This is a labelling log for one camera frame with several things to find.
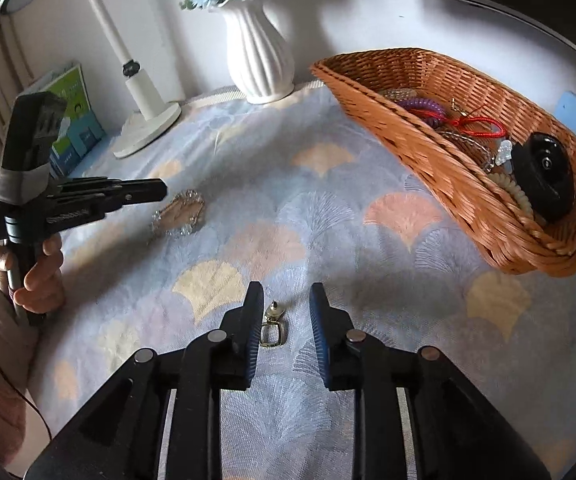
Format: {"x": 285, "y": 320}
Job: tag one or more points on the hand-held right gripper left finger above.
{"x": 253, "y": 330}

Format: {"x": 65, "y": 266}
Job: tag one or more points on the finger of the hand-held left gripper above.
{"x": 137, "y": 189}

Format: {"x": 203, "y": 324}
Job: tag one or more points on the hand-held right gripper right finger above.
{"x": 320, "y": 330}

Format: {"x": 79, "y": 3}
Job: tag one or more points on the gold swivel clasp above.
{"x": 273, "y": 310}

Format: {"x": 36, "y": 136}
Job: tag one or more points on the brown wicker basket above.
{"x": 418, "y": 160}

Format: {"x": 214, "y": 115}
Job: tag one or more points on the person's left forearm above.
{"x": 2, "y": 350}

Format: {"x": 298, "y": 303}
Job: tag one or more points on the person's left hand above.
{"x": 47, "y": 290}

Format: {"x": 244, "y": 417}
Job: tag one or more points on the row of upright books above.
{"x": 80, "y": 95}

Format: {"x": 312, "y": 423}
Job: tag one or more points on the white desk lamp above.
{"x": 142, "y": 90}

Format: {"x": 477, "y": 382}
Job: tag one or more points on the fan-patterned blue cloth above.
{"x": 343, "y": 210}

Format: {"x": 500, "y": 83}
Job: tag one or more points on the black glossy oval object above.
{"x": 543, "y": 175}

